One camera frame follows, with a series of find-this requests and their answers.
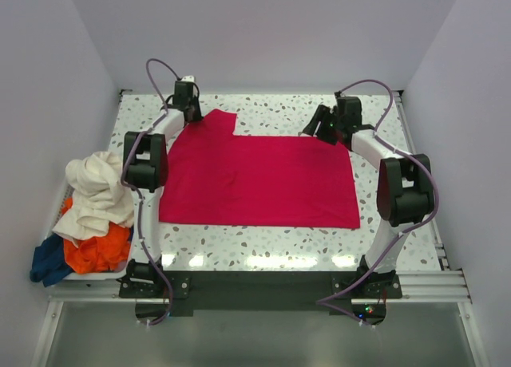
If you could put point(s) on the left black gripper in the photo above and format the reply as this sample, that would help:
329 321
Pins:
193 114

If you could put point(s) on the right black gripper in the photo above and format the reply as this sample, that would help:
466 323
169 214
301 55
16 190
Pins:
320 122

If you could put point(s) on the magenta t shirt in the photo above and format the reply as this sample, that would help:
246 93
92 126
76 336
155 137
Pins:
219 178

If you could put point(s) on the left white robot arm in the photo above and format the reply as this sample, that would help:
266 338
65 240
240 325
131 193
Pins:
145 171

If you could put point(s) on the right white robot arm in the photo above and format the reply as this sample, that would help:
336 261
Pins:
406 195

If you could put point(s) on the cream t shirt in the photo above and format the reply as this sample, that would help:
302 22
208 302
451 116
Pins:
99 198

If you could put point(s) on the orange t shirt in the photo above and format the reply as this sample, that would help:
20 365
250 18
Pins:
99 254

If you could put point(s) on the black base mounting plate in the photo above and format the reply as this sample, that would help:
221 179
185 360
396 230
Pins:
185 292

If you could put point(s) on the blue t shirt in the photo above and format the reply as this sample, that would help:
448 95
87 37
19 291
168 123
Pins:
48 265

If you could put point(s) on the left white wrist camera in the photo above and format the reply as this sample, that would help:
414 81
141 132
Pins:
189 78

